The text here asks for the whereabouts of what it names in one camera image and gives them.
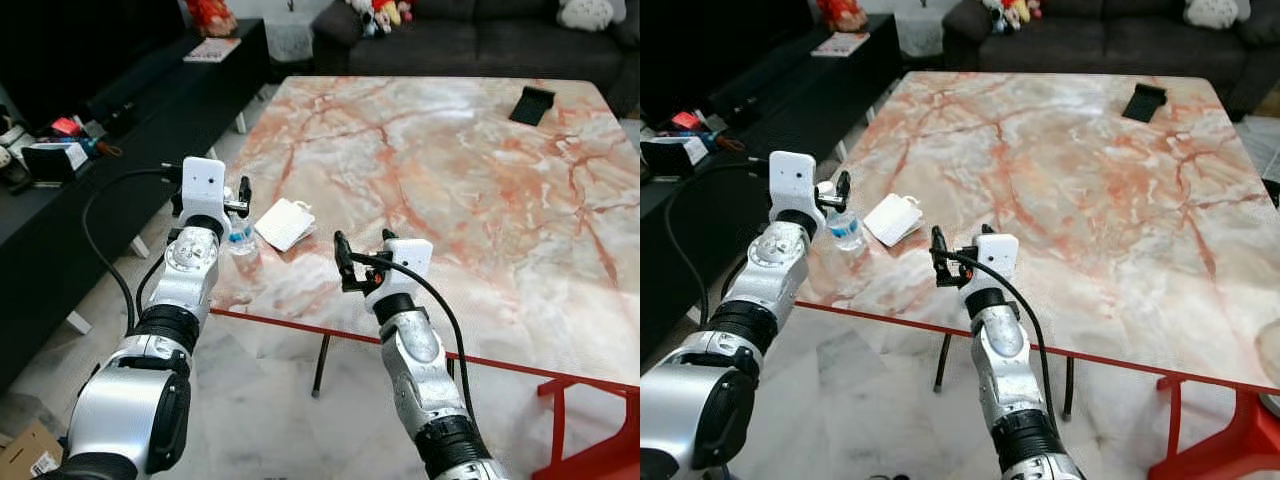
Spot clear plastic water bottle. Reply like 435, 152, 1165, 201
818, 183, 867, 252
226, 213, 260, 257

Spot white paper packet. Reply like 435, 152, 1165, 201
862, 193, 924, 249
254, 198, 317, 254

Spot black low cabinet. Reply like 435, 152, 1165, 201
640, 14, 903, 363
0, 18, 271, 393

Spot white red magazine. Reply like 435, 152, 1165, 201
182, 37, 244, 64
809, 32, 872, 59

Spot black box with white label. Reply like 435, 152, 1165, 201
21, 141, 92, 185
641, 136, 712, 181

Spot white lace side table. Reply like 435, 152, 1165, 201
892, 9, 947, 59
264, 10, 317, 65

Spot red plush toy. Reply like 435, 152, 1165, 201
185, 0, 240, 39
815, 0, 870, 34

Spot black television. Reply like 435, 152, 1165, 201
640, 0, 817, 123
0, 0, 189, 133

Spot dark grey sofa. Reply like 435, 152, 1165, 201
311, 0, 641, 116
940, 0, 1280, 121

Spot colourful plush toy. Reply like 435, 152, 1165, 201
345, 0, 414, 38
980, 0, 1043, 37

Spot white plush toy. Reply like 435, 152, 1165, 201
557, 0, 615, 32
1184, 0, 1240, 30

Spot pale round plate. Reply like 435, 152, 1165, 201
1254, 320, 1280, 418

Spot brown cardboard box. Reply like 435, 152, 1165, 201
0, 420, 64, 480

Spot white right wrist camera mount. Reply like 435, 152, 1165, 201
958, 233, 1020, 295
365, 238, 435, 300

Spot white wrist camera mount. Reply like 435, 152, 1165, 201
182, 156, 228, 222
365, 238, 435, 300
767, 150, 820, 217
958, 233, 1020, 295

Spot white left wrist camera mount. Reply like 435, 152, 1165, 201
767, 150, 820, 217
182, 156, 228, 222

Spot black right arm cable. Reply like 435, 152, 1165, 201
348, 250, 478, 426
945, 246, 1063, 421

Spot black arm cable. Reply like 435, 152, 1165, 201
945, 246, 1063, 421
81, 166, 187, 336
348, 250, 478, 426
663, 160, 773, 329

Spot marble table with red frame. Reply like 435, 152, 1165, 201
205, 75, 641, 480
795, 70, 1280, 480

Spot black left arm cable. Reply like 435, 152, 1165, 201
663, 160, 773, 329
81, 166, 187, 336

